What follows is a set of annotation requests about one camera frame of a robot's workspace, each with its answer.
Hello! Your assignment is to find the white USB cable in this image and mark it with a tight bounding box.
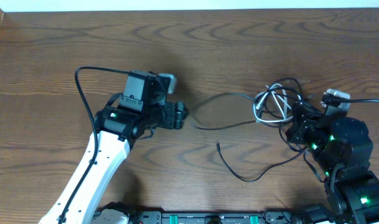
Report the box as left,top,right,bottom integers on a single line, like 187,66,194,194
253,82,302,124

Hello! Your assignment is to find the black USB cable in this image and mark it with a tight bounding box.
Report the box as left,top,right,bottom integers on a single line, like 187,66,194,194
189,77,308,183

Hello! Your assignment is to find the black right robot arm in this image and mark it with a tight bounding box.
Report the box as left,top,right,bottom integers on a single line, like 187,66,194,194
286,103,379,223

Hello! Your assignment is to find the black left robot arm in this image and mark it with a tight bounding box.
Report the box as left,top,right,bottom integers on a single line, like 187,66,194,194
40,70,187,224

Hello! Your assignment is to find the black right camera cable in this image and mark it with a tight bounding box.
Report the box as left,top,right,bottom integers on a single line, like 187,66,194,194
322,96,379,105

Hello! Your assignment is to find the black camera cable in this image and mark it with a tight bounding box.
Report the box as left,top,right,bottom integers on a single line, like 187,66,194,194
322,96,379,105
57,65,134,224

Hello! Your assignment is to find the black left camera cable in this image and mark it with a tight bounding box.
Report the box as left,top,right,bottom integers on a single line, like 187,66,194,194
57,65,134,224

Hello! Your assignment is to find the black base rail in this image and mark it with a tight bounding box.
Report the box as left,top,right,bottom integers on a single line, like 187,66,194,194
92,210,302,224

